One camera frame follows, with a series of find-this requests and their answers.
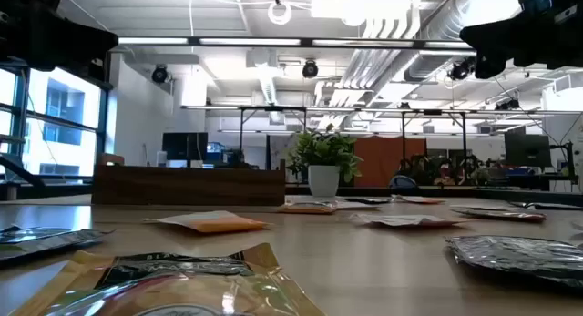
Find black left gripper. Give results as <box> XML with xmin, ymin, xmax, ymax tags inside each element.
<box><xmin>0</xmin><ymin>0</ymin><xmax>120</xmax><ymax>73</ymax></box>

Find dark blue chair back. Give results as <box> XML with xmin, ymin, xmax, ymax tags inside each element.
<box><xmin>387</xmin><ymin>173</ymin><xmax>420</xmax><ymax>190</ymax></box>

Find black computer monitor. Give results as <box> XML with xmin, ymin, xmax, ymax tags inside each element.
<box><xmin>161</xmin><ymin>132</ymin><xmax>210</xmax><ymax>168</ymax></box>
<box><xmin>504</xmin><ymin>132</ymin><xmax>552</xmax><ymax>169</ymax></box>

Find LED light bar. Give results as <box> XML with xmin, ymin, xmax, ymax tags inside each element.
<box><xmin>108</xmin><ymin>35</ymin><xmax>477</xmax><ymax>52</ymax></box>

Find orange partition panel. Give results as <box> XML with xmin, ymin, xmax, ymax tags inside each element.
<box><xmin>353</xmin><ymin>136</ymin><xmax>428</xmax><ymax>189</ymax></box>

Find green plant in white pot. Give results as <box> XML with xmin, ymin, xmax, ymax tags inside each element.
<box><xmin>286</xmin><ymin>127</ymin><xmax>365</xmax><ymax>199</ymax></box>

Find wooden three-compartment tray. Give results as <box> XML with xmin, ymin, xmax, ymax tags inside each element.
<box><xmin>90</xmin><ymin>164</ymin><xmax>287</xmax><ymax>207</ymax></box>

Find gold mango tea packet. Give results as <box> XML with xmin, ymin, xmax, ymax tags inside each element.
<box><xmin>459</xmin><ymin>208</ymin><xmax>547</xmax><ymax>224</ymax></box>
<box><xmin>277</xmin><ymin>200</ymin><xmax>338</xmax><ymax>216</ymax></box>
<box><xmin>8</xmin><ymin>241</ymin><xmax>327</xmax><ymax>316</ymax></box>

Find silver ventilation duct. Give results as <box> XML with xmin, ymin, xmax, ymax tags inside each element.
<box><xmin>403</xmin><ymin>0</ymin><xmax>523</xmax><ymax>83</ymax></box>

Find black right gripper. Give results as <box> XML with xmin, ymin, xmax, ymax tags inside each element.
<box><xmin>459</xmin><ymin>0</ymin><xmax>583</xmax><ymax>79</ymax></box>

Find black background rig frame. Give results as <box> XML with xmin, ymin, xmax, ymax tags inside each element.
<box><xmin>181</xmin><ymin>104</ymin><xmax>307</xmax><ymax>169</ymax></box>
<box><xmin>399</xmin><ymin>107</ymin><xmax>469</xmax><ymax>172</ymax></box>

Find brown cardboard box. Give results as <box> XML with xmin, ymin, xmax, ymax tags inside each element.
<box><xmin>99</xmin><ymin>152</ymin><xmax>126</xmax><ymax>167</ymax></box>

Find white coiled cable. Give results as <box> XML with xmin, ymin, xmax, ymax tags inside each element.
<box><xmin>267</xmin><ymin>0</ymin><xmax>293</xmax><ymax>26</ymax></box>

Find grey woven placemat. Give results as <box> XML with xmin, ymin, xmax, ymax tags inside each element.
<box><xmin>0</xmin><ymin>194</ymin><xmax>382</xmax><ymax>212</ymax></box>

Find black aluminium rig frame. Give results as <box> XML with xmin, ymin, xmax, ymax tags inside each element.
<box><xmin>0</xmin><ymin>154</ymin><xmax>583</xmax><ymax>208</ymax></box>

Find large window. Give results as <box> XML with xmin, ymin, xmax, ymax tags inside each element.
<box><xmin>0</xmin><ymin>65</ymin><xmax>113</xmax><ymax>183</ymax></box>

